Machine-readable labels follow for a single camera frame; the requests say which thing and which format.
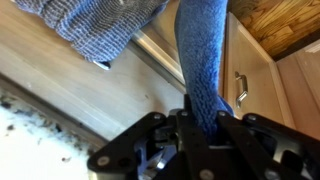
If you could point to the wooden cabinet door left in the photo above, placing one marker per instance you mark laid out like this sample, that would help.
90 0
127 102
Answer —
266 94

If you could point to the grey-blue knit towel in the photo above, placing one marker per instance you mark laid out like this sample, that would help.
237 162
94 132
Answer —
98 30

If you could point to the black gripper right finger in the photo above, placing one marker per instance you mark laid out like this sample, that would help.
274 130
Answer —
271 150

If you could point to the silver cabinet door handle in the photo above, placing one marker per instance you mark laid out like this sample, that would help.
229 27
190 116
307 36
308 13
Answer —
244 85

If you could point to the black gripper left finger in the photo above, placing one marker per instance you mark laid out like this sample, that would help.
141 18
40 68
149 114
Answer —
168 147

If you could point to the dark blue terry towel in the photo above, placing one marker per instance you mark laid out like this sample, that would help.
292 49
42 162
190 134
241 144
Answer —
199 32

